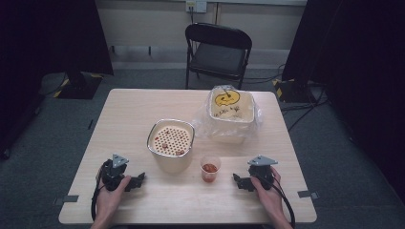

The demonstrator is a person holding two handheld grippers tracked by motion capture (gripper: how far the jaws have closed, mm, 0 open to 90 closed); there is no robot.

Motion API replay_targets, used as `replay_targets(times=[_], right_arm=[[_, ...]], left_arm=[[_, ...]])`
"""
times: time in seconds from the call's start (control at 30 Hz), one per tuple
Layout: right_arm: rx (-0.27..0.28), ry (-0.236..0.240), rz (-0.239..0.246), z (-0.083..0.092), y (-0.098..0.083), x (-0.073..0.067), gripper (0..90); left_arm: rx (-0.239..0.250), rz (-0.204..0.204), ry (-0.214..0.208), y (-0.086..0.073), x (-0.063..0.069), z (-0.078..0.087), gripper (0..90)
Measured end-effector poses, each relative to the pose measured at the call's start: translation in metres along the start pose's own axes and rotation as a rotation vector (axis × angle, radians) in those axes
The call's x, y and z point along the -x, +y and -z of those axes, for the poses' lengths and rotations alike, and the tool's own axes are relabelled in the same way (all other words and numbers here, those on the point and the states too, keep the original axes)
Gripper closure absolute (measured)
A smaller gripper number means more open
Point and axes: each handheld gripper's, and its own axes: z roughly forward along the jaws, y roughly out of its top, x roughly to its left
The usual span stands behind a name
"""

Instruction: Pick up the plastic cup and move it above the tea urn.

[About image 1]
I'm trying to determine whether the white wall outlet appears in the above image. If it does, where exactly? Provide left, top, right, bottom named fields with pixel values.
left=185, top=0, right=208, bottom=13

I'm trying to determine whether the cream perforated strainer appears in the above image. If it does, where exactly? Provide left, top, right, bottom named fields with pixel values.
left=151, top=124, right=193, bottom=157

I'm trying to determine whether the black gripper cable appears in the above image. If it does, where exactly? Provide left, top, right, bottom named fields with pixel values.
left=271, top=177, right=296, bottom=229
left=91, top=173, right=106, bottom=222

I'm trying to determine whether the red chopped food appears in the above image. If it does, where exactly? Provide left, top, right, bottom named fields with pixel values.
left=202, top=163, right=219, bottom=175

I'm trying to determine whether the black folding chair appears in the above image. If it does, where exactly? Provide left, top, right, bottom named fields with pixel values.
left=184, top=22, right=253, bottom=91

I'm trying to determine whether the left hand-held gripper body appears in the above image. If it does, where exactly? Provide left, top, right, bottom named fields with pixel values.
left=100, top=154, right=130, bottom=192

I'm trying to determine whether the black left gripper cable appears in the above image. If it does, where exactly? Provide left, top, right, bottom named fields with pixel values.
left=91, top=173, right=106, bottom=222

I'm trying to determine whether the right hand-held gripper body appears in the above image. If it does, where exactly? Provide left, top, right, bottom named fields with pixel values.
left=247, top=155, right=279, bottom=191

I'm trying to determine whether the black floor cable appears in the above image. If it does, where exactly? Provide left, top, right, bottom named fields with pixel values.
left=243, top=63, right=287, bottom=86
left=280, top=87, right=330, bottom=132

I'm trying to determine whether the clear plastic cup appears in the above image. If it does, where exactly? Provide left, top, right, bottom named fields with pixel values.
left=200, top=155, right=222, bottom=183

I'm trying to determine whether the dark curtain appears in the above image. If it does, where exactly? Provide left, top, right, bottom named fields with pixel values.
left=281, top=0, right=405, bottom=203
left=0, top=0, right=115, bottom=160

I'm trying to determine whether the black stand base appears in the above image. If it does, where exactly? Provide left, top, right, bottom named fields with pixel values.
left=272, top=77, right=317, bottom=104
left=53, top=72, right=105, bottom=100

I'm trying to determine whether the clear plastic bag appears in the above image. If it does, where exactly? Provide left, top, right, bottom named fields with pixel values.
left=191, top=84, right=265, bottom=139

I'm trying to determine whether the person's left hand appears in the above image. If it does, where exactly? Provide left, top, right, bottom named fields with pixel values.
left=95, top=176, right=132, bottom=219

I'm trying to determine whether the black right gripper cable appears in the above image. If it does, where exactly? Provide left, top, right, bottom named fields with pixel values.
left=271, top=177, right=296, bottom=229

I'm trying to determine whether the cream metal-rimmed container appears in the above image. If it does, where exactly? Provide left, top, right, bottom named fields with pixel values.
left=146, top=118, right=196, bottom=175

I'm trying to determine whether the person's right hand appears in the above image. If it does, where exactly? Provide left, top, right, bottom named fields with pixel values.
left=250, top=167, right=285, bottom=220

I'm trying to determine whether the grey tape strip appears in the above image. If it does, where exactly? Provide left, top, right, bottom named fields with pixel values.
left=53, top=195, right=80, bottom=206
left=297, top=189, right=320, bottom=201

